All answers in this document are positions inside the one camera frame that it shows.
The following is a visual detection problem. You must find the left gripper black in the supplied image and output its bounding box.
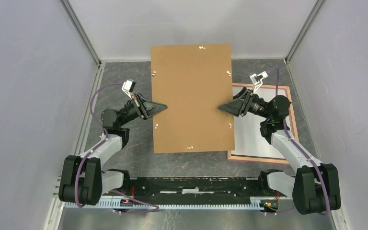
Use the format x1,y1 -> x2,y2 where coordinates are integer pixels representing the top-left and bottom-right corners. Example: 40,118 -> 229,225
119,92 -> 167,127

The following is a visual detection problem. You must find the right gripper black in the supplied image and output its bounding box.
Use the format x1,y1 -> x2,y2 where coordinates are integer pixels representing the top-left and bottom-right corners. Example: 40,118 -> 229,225
218,87 -> 272,120

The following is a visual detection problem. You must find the landscape photo print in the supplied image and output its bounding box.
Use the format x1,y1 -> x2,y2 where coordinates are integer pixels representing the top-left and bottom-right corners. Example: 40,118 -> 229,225
231,85 -> 291,160

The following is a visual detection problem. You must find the brown backing board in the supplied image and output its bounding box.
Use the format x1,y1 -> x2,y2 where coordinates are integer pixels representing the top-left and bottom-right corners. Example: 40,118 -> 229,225
150,44 -> 235,154

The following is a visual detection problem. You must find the pink wooden picture frame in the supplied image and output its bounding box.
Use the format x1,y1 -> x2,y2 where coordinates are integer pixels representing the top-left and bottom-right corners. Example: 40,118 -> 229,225
227,83 -> 300,165

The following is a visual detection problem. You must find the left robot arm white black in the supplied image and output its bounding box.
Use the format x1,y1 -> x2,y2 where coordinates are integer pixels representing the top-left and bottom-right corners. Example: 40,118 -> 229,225
58,93 -> 168,207

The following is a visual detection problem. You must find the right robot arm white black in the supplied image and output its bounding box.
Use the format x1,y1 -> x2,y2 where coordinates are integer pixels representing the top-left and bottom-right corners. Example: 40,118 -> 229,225
218,87 -> 341,215

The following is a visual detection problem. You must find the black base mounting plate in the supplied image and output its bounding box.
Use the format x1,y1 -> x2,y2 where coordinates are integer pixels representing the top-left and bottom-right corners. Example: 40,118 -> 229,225
104,177 -> 285,206

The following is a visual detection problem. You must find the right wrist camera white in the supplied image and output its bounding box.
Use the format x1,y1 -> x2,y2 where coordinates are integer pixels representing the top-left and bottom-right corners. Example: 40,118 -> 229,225
249,71 -> 268,93

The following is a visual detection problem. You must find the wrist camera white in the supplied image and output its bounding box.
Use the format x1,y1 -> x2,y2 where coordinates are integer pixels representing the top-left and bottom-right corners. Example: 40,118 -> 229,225
121,79 -> 136,99
249,71 -> 268,93

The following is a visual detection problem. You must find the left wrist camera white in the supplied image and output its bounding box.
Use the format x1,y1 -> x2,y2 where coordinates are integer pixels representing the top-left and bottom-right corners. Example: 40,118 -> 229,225
121,79 -> 136,99

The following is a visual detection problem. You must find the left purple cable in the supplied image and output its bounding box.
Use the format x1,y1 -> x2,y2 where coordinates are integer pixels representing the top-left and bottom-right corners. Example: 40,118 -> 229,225
74,83 -> 160,215

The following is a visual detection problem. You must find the slotted cable duct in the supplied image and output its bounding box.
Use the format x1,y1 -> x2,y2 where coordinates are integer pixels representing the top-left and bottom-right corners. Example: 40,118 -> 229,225
64,198 -> 267,210

